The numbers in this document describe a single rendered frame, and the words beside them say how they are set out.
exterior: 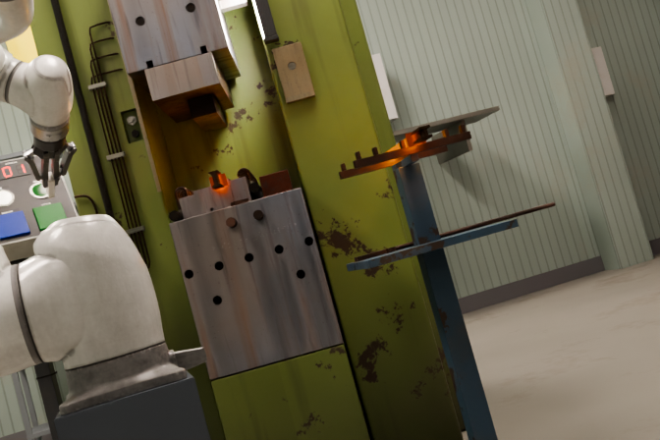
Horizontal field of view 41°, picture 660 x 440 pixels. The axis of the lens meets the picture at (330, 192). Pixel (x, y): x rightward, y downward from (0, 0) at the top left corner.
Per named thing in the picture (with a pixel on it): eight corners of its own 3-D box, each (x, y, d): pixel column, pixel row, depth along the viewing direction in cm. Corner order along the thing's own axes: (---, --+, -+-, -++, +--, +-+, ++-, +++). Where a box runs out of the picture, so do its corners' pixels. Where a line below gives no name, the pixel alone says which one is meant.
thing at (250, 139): (305, 198, 299) (236, -55, 304) (189, 231, 297) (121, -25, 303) (305, 200, 309) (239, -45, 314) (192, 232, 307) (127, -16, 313)
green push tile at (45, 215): (69, 222, 233) (61, 201, 237) (40, 229, 230) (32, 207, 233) (69, 227, 234) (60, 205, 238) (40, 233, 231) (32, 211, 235)
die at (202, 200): (251, 201, 250) (245, 173, 251) (184, 221, 250) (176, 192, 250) (261, 209, 292) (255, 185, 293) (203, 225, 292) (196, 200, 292)
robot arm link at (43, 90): (81, 105, 208) (27, 86, 208) (82, 56, 197) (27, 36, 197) (60, 136, 201) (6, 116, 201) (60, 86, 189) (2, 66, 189)
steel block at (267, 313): (344, 343, 242) (301, 187, 245) (209, 380, 241) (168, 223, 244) (339, 326, 298) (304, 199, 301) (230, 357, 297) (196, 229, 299)
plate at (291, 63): (315, 94, 265) (301, 41, 266) (286, 102, 264) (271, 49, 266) (315, 96, 267) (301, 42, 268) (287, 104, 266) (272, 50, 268)
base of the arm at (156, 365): (214, 370, 128) (204, 333, 129) (60, 416, 123) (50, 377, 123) (203, 362, 146) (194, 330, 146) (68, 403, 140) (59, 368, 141)
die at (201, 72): (220, 82, 252) (211, 51, 253) (152, 101, 252) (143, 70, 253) (234, 107, 294) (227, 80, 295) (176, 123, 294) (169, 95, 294)
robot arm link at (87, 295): (168, 342, 128) (130, 196, 129) (41, 379, 124) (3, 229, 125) (167, 338, 144) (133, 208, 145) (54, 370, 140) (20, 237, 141)
